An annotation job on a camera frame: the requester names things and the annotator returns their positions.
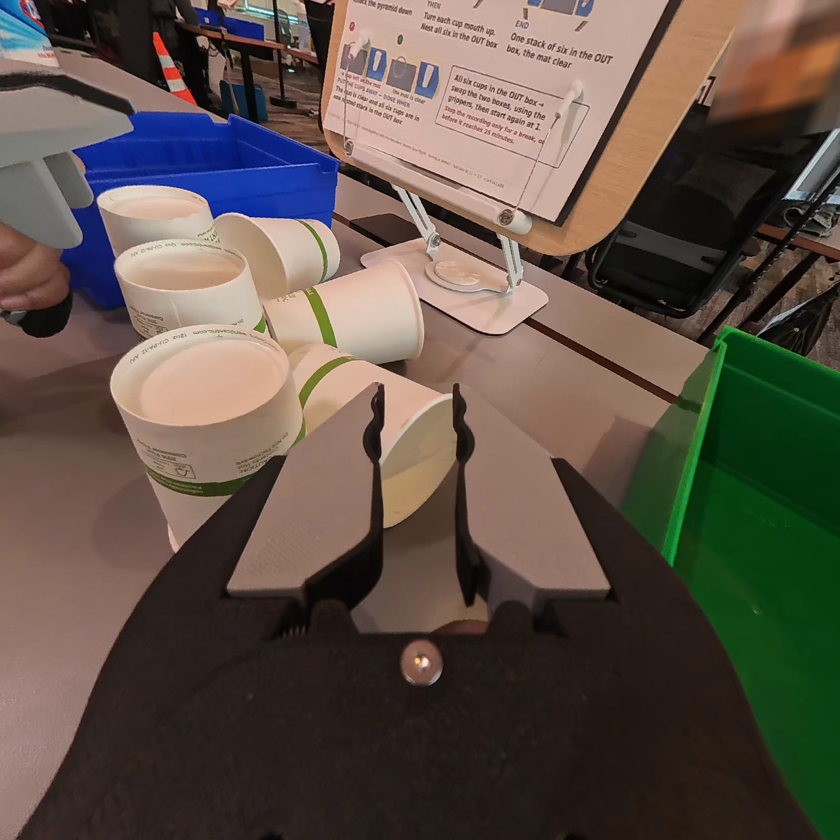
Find blue floor container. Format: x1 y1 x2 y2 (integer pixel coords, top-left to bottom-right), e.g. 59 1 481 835
220 79 269 123

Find black office chair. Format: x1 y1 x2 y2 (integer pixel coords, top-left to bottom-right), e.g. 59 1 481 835
584 128 840 316

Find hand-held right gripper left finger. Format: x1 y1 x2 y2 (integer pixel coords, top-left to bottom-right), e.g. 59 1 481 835
226 382 385 611

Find blue plastic bin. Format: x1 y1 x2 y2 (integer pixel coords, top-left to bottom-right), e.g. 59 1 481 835
62 112 341 309

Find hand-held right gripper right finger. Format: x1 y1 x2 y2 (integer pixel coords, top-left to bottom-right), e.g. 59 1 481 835
453 382 613 608

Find instruction sheet on stand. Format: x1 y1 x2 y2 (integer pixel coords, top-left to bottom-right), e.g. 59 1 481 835
322 0 752 336

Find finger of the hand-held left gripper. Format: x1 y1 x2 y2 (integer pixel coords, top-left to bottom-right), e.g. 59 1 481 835
0 79 136 169
0 49 93 85

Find white wipes canister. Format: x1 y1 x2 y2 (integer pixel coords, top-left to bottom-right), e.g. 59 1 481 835
0 0 56 63

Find small blue storage bin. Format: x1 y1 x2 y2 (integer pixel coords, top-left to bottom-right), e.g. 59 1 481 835
197 8 263 40

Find person's left hand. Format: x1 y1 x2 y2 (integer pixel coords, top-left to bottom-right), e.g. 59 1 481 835
0 223 73 312

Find green plastic bin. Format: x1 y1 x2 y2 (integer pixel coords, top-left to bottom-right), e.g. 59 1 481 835
620 326 840 840

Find brown desk black legs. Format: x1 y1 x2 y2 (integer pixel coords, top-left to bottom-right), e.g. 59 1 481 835
177 20 286 122

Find orange striped traffic cone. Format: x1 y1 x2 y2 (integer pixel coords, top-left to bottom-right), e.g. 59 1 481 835
152 31 198 106

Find black bag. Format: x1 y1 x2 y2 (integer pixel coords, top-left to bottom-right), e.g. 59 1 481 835
755 282 840 358

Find printed instruction sheet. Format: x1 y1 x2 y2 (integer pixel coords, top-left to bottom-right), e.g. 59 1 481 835
323 0 670 224

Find white paper cup green band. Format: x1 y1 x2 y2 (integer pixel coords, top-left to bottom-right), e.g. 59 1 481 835
110 325 307 552
262 259 425 365
114 239 268 342
97 185 215 257
213 213 341 299
289 344 457 529

